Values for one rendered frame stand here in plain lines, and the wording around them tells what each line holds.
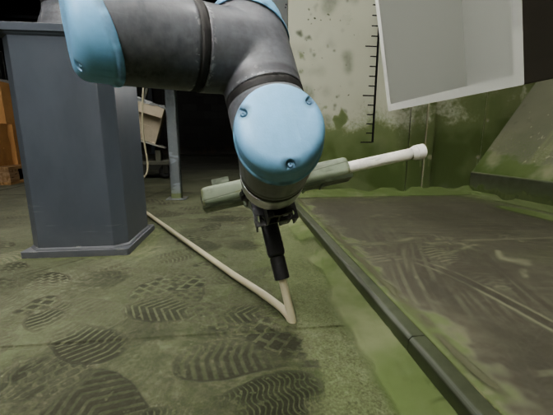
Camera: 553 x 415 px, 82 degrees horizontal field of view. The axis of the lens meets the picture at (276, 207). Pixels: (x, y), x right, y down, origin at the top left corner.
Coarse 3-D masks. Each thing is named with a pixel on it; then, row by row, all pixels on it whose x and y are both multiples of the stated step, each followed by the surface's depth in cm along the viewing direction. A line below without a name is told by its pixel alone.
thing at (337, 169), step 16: (336, 160) 66; (368, 160) 67; (384, 160) 68; (400, 160) 68; (320, 176) 65; (336, 176) 66; (352, 176) 66; (208, 192) 63; (224, 192) 63; (208, 208) 63; (224, 208) 66; (272, 224) 63; (272, 240) 62; (272, 256) 62; (288, 272) 62
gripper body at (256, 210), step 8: (256, 208) 52; (288, 208) 46; (256, 216) 52; (264, 216) 52; (272, 216) 46; (280, 216) 47; (288, 216) 53; (296, 216) 52; (256, 224) 51; (264, 224) 51; (280, 224) 56
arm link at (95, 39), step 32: (64, 0) 25; (96, 0) 26; (128, 0) 27; (160, 0) 29; (192, 0) 31; (64, 32) 31; (96, 32) 26; (128, 32) 27; (160, 32) 29; (192, 32) 30; (96, 64) 28; (128, 64) 29; (160, 64) 30; (192, 64) 31
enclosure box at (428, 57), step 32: (384, 0) 119; (416, 0) 120; (448, 0) 122; (480, 0) 115; (512, 0) 68; (544, 0) 66; (384, 32) 121; (416, 32) 123; (448, 32) 125; (480, 32) 118; (512, 32) 106; (544, 32) 68; (384, 64) 122; (416, 64) 125; (448, 64) 127; (480, 64) 122; (512, 64) 109; (544, 64) 69; (416, 96) 128; (448, 96) 92
